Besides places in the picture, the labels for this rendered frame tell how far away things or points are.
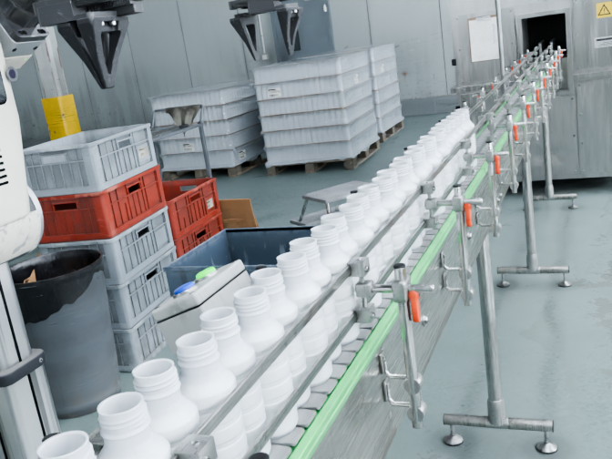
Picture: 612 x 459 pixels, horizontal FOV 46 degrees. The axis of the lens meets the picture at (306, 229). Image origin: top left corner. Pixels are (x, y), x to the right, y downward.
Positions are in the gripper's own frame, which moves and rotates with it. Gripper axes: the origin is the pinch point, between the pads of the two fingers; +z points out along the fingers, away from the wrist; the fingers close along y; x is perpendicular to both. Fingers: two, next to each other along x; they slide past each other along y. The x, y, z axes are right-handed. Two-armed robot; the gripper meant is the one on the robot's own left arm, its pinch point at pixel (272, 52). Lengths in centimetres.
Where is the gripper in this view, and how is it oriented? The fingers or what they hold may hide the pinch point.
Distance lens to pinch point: 123.5
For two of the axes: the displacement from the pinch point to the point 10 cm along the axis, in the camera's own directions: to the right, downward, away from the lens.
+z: 1.6, 9.5, 2.6
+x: -3.6, 3.0, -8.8
